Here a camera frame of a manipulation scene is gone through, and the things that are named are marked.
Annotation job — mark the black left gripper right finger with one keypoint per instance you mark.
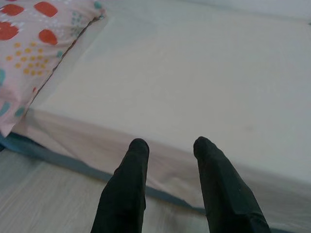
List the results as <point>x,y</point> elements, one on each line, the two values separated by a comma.
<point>223,189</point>

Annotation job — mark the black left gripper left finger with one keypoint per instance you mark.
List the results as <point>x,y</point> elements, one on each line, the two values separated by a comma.
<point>126,189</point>

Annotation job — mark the pink pillow orange spots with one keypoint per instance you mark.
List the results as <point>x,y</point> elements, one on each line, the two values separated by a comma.
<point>31,48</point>

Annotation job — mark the cream bed mattress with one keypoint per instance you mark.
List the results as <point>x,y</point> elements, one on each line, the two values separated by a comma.
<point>182,85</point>

